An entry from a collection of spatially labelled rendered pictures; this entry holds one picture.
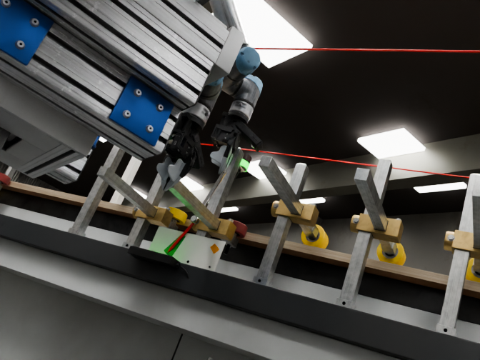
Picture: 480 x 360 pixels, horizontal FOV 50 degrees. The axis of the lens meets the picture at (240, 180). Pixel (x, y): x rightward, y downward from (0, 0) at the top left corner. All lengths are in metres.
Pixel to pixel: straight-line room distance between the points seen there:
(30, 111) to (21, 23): 0.15
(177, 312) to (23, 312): 0.84
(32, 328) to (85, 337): 0.26
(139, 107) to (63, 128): 0.14
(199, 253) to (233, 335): 0.27
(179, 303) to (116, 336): 0.41
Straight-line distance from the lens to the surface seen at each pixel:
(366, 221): 1.46
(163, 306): 1.62
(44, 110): 0.92
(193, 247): 1.61
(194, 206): 1.47
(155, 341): 1.85
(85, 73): 0.86
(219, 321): 1.52
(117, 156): 2.00
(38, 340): 2.16
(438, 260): 6.87
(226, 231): 1.58
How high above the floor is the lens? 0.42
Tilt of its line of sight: 21 degrees up
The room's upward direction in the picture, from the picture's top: 22 degrees clockwise
